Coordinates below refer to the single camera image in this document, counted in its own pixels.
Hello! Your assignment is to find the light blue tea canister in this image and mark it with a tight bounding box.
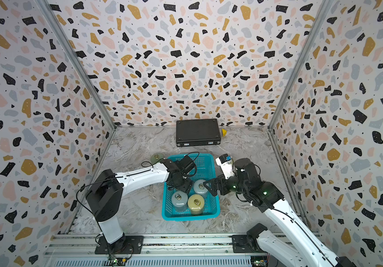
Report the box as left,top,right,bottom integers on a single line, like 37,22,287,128
193,179,209,198
171,191,188,212

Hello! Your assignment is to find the teal plastic perforated basket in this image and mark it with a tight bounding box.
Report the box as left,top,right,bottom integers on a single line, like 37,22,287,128
161,152,220,221

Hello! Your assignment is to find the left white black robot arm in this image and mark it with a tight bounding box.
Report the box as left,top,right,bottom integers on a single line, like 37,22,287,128
86,155,198,245

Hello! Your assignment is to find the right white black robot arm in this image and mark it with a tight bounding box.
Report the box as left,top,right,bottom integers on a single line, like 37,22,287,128
204,154,354,267

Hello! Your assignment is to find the yellow tea canister front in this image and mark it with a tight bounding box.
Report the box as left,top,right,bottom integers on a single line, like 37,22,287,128
188,194,205,215

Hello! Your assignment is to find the light blue tea canister front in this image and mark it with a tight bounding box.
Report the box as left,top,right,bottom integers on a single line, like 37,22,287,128
171,191,188,212

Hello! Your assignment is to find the black hard case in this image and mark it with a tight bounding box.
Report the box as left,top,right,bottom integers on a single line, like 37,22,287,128
176,119,221,147

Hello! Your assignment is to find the green circuit board right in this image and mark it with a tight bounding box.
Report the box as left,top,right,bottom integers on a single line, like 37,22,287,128
250,257,268,267

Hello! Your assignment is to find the green circuit board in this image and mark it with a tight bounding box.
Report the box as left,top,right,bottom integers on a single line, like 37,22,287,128
250,257,268,267
110,256,128,267

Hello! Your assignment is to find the green circuit board left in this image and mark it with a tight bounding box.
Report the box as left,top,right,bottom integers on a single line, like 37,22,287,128
110,256,128,267

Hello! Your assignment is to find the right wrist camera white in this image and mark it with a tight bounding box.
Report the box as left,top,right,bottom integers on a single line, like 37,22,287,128
215,154,235,179

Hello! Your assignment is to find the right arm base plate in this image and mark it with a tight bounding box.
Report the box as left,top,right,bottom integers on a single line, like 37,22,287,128
231,235,265,254

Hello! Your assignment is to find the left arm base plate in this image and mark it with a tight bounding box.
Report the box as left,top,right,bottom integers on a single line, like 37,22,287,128
95,235,144,255

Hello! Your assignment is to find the aluminium mounting rail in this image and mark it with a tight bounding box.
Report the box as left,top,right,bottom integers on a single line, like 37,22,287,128
43,233,329,259

